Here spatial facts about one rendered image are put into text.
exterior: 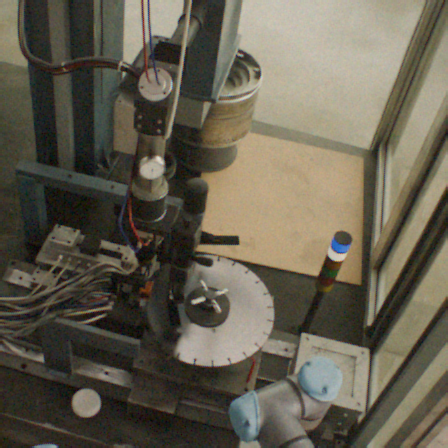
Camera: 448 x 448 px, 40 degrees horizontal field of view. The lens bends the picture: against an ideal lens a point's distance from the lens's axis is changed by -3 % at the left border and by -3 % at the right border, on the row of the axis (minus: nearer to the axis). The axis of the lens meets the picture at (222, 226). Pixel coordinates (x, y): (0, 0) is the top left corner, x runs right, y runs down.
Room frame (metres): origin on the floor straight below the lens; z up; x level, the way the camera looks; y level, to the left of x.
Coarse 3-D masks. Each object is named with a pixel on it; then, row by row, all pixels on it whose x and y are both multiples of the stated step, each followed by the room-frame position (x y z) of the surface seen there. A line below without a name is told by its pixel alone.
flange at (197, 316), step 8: (200, 288) 0.94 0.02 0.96; (208, 288) 0.95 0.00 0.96; (192, 296) 0.92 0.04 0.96; (200, 296) 0.92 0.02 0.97; (216, 296) 0.93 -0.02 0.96; (224, 296) 0.93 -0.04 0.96; (192, 304) 0.89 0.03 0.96; (200, 304) 0.89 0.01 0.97; (224, 304) 0.91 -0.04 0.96; (192, 312) 0.87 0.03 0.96; (200, 312) 0.87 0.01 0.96; (208, 312) 0.88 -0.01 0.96; (216, 312) 0.88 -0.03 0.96; (224, 312) 0.89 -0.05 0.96; (192, 320) 0.85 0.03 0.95; (200, 320) 0.85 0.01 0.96; (208, 320) 0.86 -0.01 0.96; (216, 320) 0.86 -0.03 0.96; (224, 320) 0.87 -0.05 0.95
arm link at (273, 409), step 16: (272, 384) 0.53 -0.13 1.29; (288, 384) 0.53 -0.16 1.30; (240, 400) 0.49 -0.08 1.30; (256, 400) 0.49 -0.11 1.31; (272, 400) 0.49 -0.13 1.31; (288, 400) 0.50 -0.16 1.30; (240, 416) 0.46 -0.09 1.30; (256, 416) 0.46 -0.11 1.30; (272, 416) 0.46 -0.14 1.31; (288, 416) 0.47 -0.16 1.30; (240, 432) 0.45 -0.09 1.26; (256, 432) 0.44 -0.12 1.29; (272, 432) 0.44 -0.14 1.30; (288, 432) 0.44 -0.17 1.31; (304, 432) 0.45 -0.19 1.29
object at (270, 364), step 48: (144, 144) 0.89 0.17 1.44; (144, 240) 0.88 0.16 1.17; (0, 288) 0.96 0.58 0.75; (0, 336) 0.81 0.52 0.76; (48, 336) 0.74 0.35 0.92; (96, 336) 0.74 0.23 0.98; (144, 336) 0.84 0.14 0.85; (288, 336) 0.99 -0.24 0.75; (96, 384) 0.73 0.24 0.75; (144, 384) 0.73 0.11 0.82; (192, 384) 0.74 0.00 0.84; (240, 384) 0.76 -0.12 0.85
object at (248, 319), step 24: (168, 264) 1.01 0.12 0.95; (216, 264) 1.04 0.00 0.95; (192, 288) 0.95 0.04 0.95; (216, 288) 0.96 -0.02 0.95; (240, 288) 0.98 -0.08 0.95; (264, 288) 0.99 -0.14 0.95; (144, 312) 0.85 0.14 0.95; (168, 312) 0.86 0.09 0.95; (240, 312) 0.90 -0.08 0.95; (264, 312) 0.92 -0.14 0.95; (168, 336) 0.80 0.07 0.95; (192, 336) 0.81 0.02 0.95; (216, 336) 0.82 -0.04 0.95; (240, 336) 0.83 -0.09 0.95; (264, 336) 0.85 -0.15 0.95; (192, 360) 0.74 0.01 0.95; (216, 360) 0.76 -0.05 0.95
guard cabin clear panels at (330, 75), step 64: (0, 0) 2.05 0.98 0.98; (128, 0) 2.01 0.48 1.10; (256, 0) 1.97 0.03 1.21; (320, 0) 1.96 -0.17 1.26; (384, 0) 1.94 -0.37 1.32; (320, 64) 1.95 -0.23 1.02; (384, 64) 1.94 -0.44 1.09; (320, 128) 1.95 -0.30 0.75; (384, 192) 1.60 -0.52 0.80; (384, 384) 0.79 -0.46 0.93
